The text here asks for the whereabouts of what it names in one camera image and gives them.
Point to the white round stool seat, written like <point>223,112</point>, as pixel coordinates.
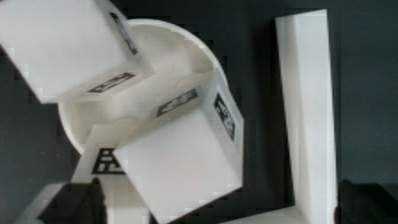
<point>184,64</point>

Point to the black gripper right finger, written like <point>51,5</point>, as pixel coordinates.
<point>367,204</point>

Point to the white right fence rail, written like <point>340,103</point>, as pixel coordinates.
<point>305,59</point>

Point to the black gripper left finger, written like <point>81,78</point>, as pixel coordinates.
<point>69,204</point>

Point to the white front fence rail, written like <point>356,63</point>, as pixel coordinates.
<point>282,216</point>

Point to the white fence rail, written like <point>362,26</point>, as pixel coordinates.
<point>305,59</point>
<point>282,216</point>

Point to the white stool leg with tag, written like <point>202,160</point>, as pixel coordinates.
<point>182,158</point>
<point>74,49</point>
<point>99,166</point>

